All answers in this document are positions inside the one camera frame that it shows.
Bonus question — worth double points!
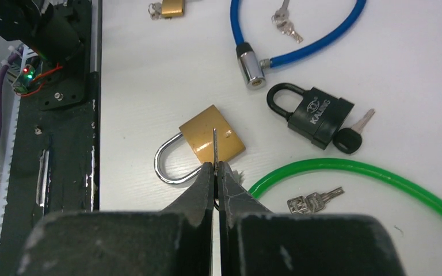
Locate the silver keys of green lock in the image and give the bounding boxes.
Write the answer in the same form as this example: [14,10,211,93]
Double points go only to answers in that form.
[287,187,345,214]

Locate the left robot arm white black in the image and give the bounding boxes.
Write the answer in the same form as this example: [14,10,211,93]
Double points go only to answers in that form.
[0,1,84,63]

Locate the blue cable lock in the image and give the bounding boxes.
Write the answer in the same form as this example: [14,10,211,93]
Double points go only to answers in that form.
[230,0,368,91]

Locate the green cable lock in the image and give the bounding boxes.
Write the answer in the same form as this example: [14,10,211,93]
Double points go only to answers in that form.
[248,158,442,217]

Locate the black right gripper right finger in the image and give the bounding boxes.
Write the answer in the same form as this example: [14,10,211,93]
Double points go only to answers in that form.
[218,162,405,275]

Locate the silver keys of blue lock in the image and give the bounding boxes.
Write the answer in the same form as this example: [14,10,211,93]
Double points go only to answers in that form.
[272,0,303,43]

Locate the small brass padlock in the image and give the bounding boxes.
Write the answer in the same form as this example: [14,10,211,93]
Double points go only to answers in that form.
[148,0,186,20]

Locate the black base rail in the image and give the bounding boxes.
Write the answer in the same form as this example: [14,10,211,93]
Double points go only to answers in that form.
[0,1,102,275]

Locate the black padlock key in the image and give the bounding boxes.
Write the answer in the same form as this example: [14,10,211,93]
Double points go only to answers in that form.
[333,109,375,155]

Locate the black padlock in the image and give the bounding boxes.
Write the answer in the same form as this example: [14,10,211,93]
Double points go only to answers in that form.
[266,83,354,150]

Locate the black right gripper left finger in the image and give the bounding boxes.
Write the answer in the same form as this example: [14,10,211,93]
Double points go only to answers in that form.
[15,163,214,275]

